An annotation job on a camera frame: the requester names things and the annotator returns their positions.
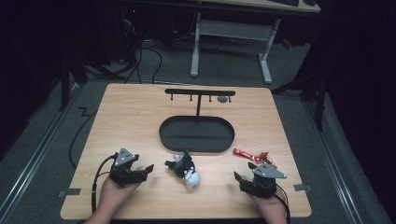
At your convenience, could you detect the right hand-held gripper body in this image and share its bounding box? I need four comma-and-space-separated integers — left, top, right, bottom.
239, 161, 288, 200

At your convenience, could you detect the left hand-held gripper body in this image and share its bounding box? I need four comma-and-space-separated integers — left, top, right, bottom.
108, 147, 148, 188

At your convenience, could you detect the red charm keychain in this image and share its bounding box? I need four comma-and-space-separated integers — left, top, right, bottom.
232, 147, 278, 169

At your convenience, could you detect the black and white plush keychain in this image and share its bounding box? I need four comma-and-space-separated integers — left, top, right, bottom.
163, 148, 202, 190

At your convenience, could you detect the black key rack with tray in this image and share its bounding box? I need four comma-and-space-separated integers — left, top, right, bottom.
158, 88, 236, 154

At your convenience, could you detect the person's right hand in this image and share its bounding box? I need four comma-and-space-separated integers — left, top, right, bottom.
248, 189, 288, 219

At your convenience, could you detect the person's left hand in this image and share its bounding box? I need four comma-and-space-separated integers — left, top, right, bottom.
98, 176, 141, 216

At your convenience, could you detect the grey tape piece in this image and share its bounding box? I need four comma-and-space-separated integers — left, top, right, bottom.
57, 188, 82, 199
292, 183, 313, 192

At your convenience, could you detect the black metal stand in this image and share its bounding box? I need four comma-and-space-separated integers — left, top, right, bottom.
58, 46, 126, 113
271, 69, 329, 133

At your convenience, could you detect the dark computer tower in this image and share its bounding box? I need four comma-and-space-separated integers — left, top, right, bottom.
119, 5, 142, 64

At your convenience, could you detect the desk with white legs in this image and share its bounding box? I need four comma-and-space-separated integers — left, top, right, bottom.
189, 0, 322, 85

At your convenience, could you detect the right hand-held gripper cable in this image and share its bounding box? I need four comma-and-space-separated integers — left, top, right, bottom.
274, 182, 291, 224

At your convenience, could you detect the hand-held gripper cable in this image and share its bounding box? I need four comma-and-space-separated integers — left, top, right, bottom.
91, 152, 120, 215
274, 182, 291, 224

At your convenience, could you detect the left hand-held gripper cable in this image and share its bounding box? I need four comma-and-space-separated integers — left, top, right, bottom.
91, 152, 120, 215

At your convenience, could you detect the black floor cable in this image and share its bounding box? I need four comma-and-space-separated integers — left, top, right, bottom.
68, 106, 98, 170

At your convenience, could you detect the metal floor rail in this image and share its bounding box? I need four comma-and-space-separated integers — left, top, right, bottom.
303, 99, 364, 224
0, 83, 79, 220

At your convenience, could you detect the bundle of black cables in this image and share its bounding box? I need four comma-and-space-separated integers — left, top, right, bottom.
122, 18, 163, 85

